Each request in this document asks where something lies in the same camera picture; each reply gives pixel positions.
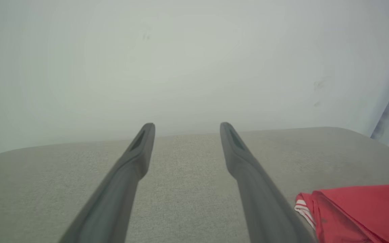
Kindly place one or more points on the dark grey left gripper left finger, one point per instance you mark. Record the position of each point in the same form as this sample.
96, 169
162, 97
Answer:
113, 199

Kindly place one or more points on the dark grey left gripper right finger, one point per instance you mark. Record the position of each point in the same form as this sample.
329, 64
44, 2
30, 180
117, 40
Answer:
263, 206

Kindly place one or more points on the red shirt with white sleeves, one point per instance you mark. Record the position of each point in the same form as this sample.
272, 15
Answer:
366, 209

